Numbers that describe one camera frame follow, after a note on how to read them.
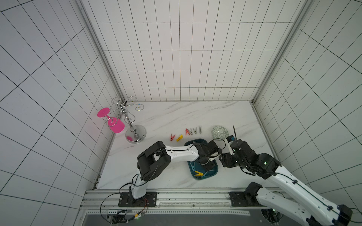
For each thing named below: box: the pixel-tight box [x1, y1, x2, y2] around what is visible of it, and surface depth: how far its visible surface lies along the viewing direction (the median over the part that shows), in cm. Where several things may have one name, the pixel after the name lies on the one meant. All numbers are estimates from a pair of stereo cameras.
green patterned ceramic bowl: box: [211, 125, 230, 142], surface depth 100 cm
